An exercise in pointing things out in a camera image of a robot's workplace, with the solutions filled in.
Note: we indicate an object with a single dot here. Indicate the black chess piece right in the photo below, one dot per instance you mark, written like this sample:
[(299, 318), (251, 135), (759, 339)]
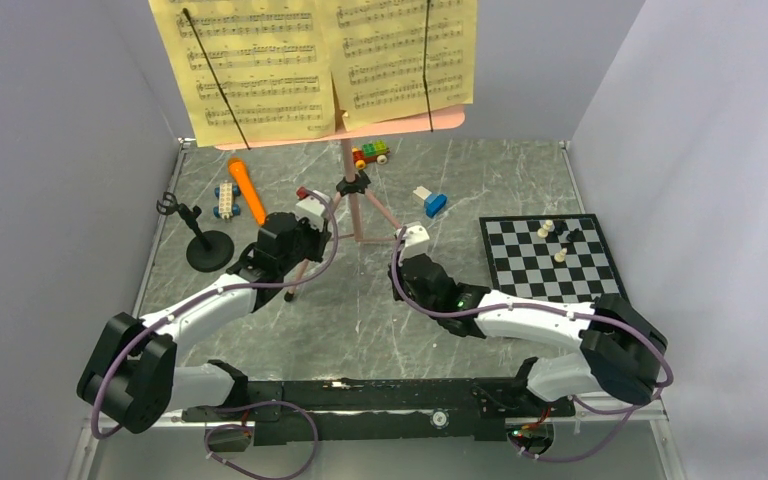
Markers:
[(575, 235)]

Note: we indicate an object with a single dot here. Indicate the white blue toy car chassis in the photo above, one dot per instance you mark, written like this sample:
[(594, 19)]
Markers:
[(226, 194)]

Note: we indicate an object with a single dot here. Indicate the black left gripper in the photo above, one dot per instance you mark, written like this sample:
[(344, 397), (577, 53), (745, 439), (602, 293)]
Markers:
[(319, 238)]

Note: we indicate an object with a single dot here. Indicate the black microphone stand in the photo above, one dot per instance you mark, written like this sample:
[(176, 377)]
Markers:
[(208, 251)]

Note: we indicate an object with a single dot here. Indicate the white blue toy block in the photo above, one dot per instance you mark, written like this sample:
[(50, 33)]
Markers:
[(432, 203)]

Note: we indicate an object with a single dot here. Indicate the pink music stand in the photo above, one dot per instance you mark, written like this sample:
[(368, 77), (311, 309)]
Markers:
[(439, 120)]

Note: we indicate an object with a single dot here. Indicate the black white chessboard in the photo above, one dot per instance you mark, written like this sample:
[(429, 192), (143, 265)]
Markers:
[(572, 264)]

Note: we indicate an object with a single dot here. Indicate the white chess piece upper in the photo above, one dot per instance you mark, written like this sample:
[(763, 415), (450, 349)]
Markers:
[(546, 228)]

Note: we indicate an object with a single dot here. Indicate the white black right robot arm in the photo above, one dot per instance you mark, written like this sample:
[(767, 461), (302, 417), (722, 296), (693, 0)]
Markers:
[(611, 347)]

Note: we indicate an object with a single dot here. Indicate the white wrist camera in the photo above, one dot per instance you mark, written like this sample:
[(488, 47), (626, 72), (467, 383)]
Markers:
[(313, 207), (415, 241)]

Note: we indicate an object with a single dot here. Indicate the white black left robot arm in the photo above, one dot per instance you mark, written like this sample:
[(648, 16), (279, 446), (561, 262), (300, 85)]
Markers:
[(132, 375)]

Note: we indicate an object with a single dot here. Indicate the black chess piece left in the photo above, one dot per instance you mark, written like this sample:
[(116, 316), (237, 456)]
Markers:
[(557, 230)]

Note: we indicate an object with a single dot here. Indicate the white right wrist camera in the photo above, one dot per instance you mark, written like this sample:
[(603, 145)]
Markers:
[(415, 241)]

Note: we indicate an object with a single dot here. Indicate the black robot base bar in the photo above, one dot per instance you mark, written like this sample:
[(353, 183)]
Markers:
[(347, 409)]

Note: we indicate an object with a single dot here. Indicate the yellow sheet music page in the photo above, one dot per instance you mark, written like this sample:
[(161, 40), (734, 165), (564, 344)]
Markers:
[(249, 71), (399, 58)]

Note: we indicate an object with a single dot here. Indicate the white chess piece lower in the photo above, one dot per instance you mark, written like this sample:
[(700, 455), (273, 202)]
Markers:
[(560, 256)]

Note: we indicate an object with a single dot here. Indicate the black chess piece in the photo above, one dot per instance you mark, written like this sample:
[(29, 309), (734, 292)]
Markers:
[(557, 230), (575, 235)]

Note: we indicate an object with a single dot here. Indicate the orange toy microphone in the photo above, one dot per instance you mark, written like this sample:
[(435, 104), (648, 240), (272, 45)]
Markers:
[(238, 171)]

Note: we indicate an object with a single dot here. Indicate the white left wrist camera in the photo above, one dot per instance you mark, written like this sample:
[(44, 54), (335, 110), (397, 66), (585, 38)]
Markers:
[(313, 207)]

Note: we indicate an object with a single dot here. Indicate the colourful toy block vehicle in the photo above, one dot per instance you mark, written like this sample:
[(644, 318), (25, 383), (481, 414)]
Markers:
[(370, 153)]

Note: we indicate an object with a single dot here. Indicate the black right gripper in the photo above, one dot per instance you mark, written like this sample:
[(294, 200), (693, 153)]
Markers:
[(397, 293)]

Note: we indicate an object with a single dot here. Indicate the white chess piece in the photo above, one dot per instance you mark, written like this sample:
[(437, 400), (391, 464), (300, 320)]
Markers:
[(546, 228), (560, 256)]

